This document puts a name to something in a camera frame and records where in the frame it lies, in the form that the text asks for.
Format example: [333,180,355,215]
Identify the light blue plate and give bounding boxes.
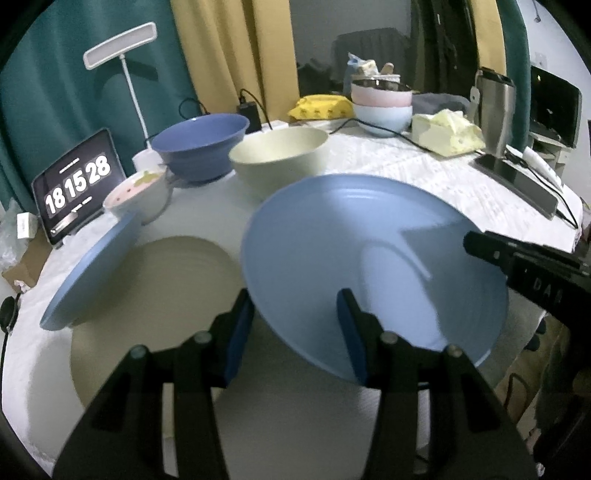
[240,174,508,381]

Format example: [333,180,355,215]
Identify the beige plate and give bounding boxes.
[70,236,243,406]

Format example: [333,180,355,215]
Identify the black smartphone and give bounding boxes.
[472,154,558,219]

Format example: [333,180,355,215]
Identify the white tube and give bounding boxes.
[506,145,563,191]

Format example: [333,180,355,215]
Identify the pink strawberry bowl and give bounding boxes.
[102,168,172,225]

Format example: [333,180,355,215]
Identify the cream bowl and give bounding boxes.
[228,127,329,200]

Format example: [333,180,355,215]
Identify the dark blue bowl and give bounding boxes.
[151,113,249,183]

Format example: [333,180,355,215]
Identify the white desk lamp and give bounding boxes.
[83,21,163,171]

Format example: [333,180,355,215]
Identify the steel travel mug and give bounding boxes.
[469,67,516,158]

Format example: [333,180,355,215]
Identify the tablet showing clock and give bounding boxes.
[31,128,126,247]

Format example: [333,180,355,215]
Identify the cardboard box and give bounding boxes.
[2,230,52,293]

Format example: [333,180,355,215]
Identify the grey folded cloth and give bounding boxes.
[412,93,470,115]

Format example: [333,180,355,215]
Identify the black power adapter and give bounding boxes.
[236,95,262,134]

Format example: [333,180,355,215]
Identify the black round pouch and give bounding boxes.
[0,294,21,334]

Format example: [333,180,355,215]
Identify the white small box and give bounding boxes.
[16,212,39,240]

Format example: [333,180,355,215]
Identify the clear plastic bag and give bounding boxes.
[0,199,27,272]

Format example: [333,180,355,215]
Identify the snack bags in bowl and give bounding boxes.
[344,52,401,82]

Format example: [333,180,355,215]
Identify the yellow curtain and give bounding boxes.
[170,0,300,121]

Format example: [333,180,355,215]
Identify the teal curtain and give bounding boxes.
[1,1,197,211]

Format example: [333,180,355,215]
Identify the black charging cable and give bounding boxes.
[329,117,435,153]

